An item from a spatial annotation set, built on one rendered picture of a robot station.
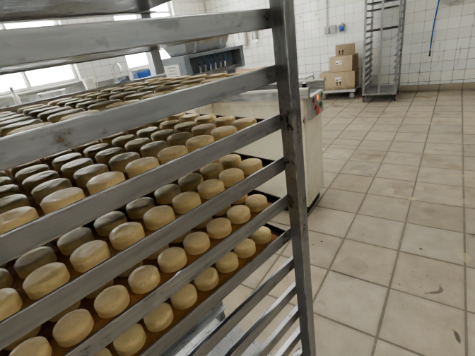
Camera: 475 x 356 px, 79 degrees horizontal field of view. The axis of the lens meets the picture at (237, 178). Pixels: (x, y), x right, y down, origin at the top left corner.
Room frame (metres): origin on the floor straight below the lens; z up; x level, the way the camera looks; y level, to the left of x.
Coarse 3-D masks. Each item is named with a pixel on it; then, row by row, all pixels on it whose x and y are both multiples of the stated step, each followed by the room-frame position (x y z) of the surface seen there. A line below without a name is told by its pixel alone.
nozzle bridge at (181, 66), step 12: (228, 48) 2.40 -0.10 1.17; (240, 48) 2.54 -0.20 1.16; (168, 60) 2.07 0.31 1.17; (180, 60) 2.01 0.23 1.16; (192, 60) 2.18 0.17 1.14; (204, 60) 2.29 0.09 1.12; (216, 60) 2.40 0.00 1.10; (240, 60) 2.53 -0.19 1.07; (168, 72) 2.09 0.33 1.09; (180, 72) 2.02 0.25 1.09; (192, 72) 2.16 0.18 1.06; (204, 72) 2.21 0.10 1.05; (216, 72) 2.30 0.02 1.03; (228, 72) 2.63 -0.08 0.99
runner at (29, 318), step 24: (264, 168) 0.52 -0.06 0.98; (240, 192) 0.47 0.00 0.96; (192, 216) 0.40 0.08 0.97; (144, 240) 0.34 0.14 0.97; (168, 240) 0.37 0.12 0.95; (120, 264) 0.32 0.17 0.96; (72, 288) 0.28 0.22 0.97; (96, 288) 0.29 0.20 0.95; (24, 312) 0.25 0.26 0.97; (48, 312) 0.26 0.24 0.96; (0, 336) 0.23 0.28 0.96
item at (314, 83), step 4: (304, 80) 2.06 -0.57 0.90; (308, 80) 2.02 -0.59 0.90; (312, 80) 2.00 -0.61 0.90; (316, 80) 1.98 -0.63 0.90; (320, 80) 1.97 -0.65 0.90; (324, 80) 1.96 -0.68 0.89; (272, 84) 2.18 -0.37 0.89; (276, 84) 2.16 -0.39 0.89; (300, 84) 2.05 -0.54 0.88; (308, 84) 2.02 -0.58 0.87; (312, 84) 2.00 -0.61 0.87; (316, 84) 1.99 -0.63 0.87; (320, 84) 1.97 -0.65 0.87; (324, 84) 1.98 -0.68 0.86; (256, 88) 2.26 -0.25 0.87; (260, 88) 2.24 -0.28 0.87; (264, 88) 2.22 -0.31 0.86; (268, 88) 2.20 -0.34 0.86; (272, 88) 2.18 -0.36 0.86; (276, 88) 2.16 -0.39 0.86; (312, 88) 2.00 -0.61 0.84; (316, 88) 1.99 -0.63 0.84; (320, 88) 1.97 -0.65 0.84
